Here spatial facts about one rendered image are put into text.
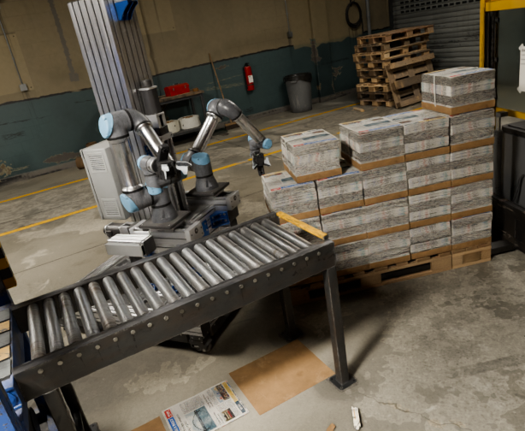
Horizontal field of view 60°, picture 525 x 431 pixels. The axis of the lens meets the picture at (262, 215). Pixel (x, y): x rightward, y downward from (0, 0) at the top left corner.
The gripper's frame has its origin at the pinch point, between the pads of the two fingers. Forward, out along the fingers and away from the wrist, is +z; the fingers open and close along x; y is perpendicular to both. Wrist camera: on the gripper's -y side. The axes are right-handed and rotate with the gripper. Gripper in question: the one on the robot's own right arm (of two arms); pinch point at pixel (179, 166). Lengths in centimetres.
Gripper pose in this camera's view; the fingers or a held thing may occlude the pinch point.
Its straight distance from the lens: 204.3
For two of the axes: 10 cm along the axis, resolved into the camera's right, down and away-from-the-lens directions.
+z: 6.5, 1.9, -7.4
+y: 0.7, 9.5, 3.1
